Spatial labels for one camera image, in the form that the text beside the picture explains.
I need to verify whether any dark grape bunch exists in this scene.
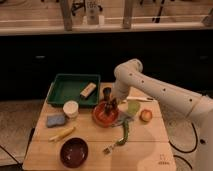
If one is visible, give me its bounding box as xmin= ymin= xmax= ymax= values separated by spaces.
xmin=104 ymin=99 xmax=117 ymax=115

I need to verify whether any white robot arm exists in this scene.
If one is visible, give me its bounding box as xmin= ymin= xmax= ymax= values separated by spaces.
xmin=112 ymin=59 xmax=213 ymax=171

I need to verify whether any red orange bowl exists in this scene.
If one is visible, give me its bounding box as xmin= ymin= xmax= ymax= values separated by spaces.
xmin=92 ymin=101 xmax=119 ymax=127

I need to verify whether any dark purple bowl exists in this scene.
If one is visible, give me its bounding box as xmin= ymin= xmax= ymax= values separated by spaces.
xmin=60 ymin=137 xmax=88 ymax=168

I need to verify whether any dark metal cup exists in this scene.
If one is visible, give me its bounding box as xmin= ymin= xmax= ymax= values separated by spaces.
xmin=103 ymin=87 xmax=112 ymax=101

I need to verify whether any green round lid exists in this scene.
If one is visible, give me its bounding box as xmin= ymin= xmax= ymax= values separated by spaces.
xmin=127 ymin=100 xmax=140 ymax=116

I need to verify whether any grey cloth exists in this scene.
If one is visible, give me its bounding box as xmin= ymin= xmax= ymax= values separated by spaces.
xmin=112 ymin=112 xmax=133 ymax=127

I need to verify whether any wooden block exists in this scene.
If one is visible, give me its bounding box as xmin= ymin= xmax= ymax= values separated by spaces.
xmin=80 ymin=83 xmax=96 ymax=99

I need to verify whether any white cup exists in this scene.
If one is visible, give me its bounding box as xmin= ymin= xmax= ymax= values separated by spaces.
xmin=63 ymin=100 xmax=79 ymax=118

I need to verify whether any green plastic tray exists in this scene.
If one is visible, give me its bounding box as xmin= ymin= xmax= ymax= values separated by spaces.
xmin=47 ymin=74 xmax=101 ymax=108

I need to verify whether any yellow banana toy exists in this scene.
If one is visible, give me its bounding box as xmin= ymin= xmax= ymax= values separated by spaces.
xmin=49 ymin=127 xmax=76 ymax=142

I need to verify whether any blue sponge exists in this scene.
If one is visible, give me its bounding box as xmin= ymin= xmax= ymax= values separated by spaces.
xmin=46 ymin=114 xmax=66 ymax=128

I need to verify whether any white handled brush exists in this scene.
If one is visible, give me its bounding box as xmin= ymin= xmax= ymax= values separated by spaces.
xmin=122 ymin=96 xmax=154 ymax=102

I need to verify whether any black cable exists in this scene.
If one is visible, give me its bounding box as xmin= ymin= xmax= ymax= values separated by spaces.
xmin=168 ymin=122 xmax=200 ymax=171

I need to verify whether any wooden post right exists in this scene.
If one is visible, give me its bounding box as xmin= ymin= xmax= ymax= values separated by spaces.
xmin=122 ymin=0 xmax=133 ymax=29

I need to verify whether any wooden post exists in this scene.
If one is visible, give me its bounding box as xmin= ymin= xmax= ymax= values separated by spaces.
xmin=59 ymin=0 xmax=72 ymax=31
xmin=122 ymin=0 xmax=133 ymax=29

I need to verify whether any wooden post left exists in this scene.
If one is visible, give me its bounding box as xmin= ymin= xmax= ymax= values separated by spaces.
xmin=59 ymin=0 xmax=72 ymax=31

